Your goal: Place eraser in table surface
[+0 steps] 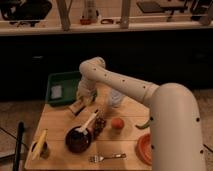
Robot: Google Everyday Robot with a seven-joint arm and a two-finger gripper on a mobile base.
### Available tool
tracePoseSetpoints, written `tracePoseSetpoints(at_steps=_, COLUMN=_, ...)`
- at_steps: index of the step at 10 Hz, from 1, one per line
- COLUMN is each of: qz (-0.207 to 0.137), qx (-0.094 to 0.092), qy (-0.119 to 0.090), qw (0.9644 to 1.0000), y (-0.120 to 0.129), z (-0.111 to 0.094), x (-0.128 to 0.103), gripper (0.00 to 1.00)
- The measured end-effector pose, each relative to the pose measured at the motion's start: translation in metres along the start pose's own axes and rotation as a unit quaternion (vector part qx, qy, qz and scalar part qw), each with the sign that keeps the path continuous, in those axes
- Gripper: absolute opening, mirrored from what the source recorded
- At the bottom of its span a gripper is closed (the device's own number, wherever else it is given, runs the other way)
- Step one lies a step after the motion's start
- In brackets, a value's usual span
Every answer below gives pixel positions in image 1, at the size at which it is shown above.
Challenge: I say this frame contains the black office chair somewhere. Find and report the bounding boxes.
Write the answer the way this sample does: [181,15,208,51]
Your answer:
[0,0,52,27]

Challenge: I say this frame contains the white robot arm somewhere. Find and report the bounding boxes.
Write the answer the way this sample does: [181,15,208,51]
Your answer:
[78,57,206,171]

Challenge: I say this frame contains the yellow banana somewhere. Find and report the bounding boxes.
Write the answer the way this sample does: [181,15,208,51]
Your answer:
[32,129,47,160]

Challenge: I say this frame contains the white sponge in tray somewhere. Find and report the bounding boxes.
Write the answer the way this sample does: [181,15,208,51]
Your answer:
[51,85,62,99]

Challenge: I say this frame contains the tan block eraser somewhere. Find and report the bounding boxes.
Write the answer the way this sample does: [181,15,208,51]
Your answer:
[68,100,85,116]

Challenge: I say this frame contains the black pole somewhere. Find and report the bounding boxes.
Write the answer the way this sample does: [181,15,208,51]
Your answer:
[12,122,24,171]

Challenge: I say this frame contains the white cup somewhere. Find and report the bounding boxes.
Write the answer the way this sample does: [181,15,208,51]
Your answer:
[108,89,125,108]

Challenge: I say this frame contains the dark round bowl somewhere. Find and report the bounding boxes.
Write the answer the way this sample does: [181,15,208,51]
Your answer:
[65,126,92,153]

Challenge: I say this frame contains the orange plate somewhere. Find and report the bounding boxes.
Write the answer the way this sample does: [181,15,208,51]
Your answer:
[136,133,152,166]

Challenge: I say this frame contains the red tomato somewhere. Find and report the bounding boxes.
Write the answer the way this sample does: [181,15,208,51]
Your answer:
[111,117,124,130]

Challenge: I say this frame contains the silver fork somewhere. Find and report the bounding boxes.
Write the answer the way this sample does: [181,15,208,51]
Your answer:
[88,153,126,163]

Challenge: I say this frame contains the white handled spoon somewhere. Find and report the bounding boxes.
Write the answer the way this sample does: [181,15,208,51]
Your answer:
[77,113,98,133]

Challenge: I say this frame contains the green plastic tray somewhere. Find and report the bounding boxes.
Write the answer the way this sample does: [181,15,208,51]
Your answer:
[45,71,81,107]

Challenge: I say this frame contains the dark grape bunch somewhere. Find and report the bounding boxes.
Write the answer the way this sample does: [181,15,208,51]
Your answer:
[93,113,106,138]

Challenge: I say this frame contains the green chili pepper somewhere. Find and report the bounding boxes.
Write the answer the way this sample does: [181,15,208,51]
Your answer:
[135,121,150,130]

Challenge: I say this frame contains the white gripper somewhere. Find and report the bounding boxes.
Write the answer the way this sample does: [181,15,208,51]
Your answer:
[76,77,97,101]

